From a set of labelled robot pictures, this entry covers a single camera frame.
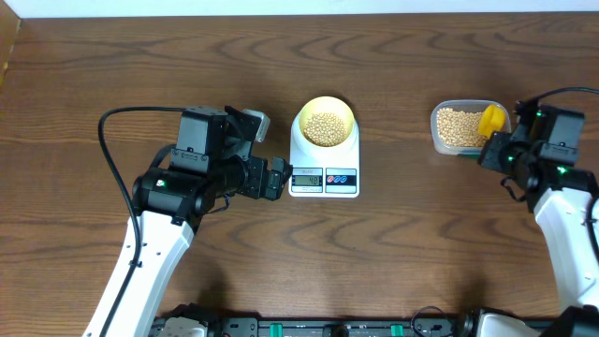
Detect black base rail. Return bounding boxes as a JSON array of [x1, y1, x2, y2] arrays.
[[149, 303, 459, 337]]

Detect white digital kitchen scale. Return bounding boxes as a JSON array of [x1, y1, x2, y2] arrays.
[[289, 114, 360, 198]]

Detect yellow plastic bowl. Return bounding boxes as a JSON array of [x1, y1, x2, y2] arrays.
[[299, 96, 356, 147]]

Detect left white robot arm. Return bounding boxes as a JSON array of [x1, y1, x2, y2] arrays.
[[84, 106, 293, 336]]

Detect clear plastic bean container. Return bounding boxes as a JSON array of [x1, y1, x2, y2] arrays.
[[431, 99, 511, 157]]

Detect soybeans in container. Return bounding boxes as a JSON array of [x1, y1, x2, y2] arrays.
[[436, 108, 487, 147]]

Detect soybeans in bowl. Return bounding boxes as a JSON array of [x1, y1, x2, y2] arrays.
[[303, 112, 349, 147]]

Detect yellow plastic measuring scoop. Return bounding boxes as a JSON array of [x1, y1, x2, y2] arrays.
[[478, 105, 506, 139]]

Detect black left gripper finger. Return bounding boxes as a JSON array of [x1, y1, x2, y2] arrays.
[[264, 175, 285, 200], [271, 157, 293, 181]]

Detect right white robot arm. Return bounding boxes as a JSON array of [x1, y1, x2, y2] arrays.
[[478, 100, 598, 336]]

